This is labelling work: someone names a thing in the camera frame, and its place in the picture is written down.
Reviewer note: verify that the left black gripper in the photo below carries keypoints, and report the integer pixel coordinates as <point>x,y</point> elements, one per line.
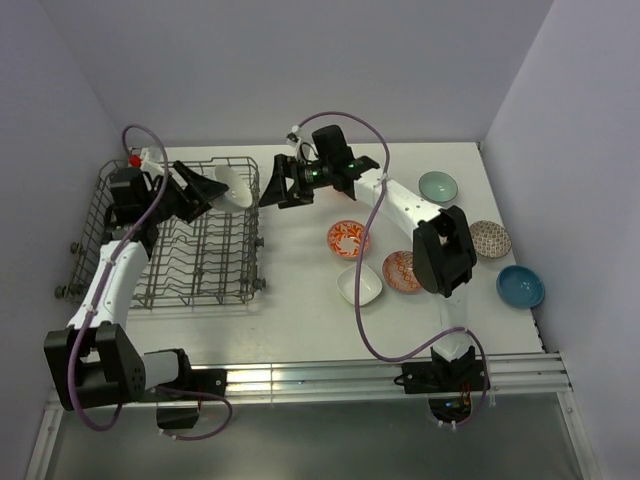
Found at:
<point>197,200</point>

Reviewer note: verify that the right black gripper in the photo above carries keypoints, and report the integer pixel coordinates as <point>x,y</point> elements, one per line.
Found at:
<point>277,192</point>

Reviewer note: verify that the plain white round bowl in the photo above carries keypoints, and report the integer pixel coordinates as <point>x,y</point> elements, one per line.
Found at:
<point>238,197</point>

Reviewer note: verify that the brown geometric pattern bowl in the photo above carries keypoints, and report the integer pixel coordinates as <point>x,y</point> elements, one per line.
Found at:
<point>490,239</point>

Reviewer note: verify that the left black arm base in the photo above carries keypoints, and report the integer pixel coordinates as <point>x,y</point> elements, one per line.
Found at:
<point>190,409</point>

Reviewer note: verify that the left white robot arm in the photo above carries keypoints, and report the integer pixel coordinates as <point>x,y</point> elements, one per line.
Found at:
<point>92,361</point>

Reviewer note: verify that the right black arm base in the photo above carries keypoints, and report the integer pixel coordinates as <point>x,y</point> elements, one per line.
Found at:
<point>437,375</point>

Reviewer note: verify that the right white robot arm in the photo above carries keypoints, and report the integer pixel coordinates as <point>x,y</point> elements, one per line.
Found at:
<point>443,252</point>

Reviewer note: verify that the orange floral pattern bowl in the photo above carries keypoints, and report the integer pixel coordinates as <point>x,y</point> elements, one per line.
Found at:
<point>345,239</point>

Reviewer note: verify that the white square bowl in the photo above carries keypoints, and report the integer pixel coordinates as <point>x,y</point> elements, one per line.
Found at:
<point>370,285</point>

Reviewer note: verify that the pale teal bowl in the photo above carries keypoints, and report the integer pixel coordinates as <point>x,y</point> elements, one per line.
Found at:
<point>438,187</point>

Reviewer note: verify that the blue glazed bowl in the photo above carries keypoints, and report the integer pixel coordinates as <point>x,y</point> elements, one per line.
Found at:
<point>520,287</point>

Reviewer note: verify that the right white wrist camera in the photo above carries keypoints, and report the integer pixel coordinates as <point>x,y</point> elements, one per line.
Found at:
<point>294,139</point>

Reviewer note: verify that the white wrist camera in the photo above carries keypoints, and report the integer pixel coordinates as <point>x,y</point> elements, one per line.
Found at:
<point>150,160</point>
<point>294,139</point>

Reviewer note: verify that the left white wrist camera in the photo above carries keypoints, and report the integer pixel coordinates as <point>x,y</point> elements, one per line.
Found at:
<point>150,160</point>

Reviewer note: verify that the grey wire dish rack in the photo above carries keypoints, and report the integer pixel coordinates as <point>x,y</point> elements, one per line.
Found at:
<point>211,261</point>

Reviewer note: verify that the aluminium mounting rail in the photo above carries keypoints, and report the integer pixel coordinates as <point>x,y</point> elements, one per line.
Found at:
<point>274,383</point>

